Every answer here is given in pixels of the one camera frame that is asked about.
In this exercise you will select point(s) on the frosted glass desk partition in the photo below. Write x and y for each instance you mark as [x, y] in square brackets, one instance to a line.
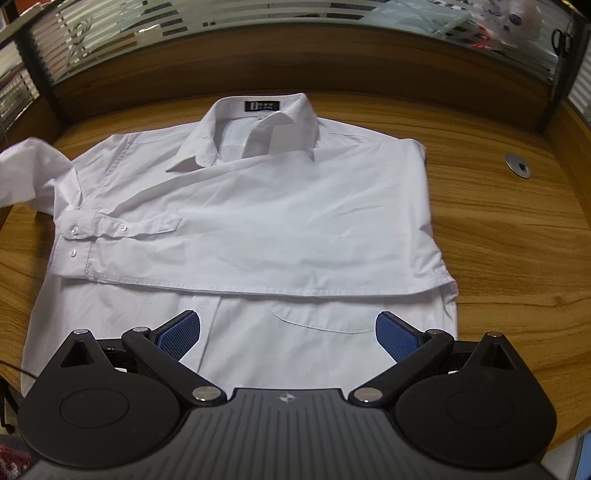
[66, 61]

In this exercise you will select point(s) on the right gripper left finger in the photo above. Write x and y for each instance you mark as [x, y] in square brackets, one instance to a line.
[104, 403]

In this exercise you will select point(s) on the white dress shirt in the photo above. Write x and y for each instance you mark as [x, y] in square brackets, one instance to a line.
[286, 232]

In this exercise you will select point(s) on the silver desk cable grommet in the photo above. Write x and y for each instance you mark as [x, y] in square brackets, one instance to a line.
[518, 165]

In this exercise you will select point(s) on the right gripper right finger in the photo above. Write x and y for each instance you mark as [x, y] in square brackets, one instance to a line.
[473, 405]

